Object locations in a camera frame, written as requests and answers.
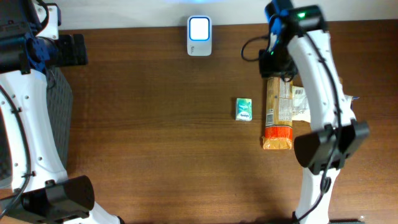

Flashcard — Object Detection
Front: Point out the small teal tissue pack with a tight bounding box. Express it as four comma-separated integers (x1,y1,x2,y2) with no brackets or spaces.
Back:
235,98,252,121

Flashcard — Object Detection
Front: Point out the orange San Remo pasta pack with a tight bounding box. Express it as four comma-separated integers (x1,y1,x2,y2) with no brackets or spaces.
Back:
262,78,293,150

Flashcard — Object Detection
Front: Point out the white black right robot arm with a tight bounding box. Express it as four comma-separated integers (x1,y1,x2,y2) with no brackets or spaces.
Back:
259,0,369,223

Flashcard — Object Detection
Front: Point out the cream blue snack bag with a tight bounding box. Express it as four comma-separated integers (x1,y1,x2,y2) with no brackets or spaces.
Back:
292,86,358,125

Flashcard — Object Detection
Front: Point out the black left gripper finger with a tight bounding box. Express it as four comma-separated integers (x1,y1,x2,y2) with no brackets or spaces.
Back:
57,35,76,66
73,34,88,65

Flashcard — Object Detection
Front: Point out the white barcode scanner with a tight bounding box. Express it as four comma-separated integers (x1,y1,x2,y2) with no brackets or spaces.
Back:
187,15,213,57

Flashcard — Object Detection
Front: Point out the grey plastic basket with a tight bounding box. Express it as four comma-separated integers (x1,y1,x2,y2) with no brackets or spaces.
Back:
1,68,73,192

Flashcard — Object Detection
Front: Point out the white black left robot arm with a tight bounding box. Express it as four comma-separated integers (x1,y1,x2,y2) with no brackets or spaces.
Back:
1,1,122,223

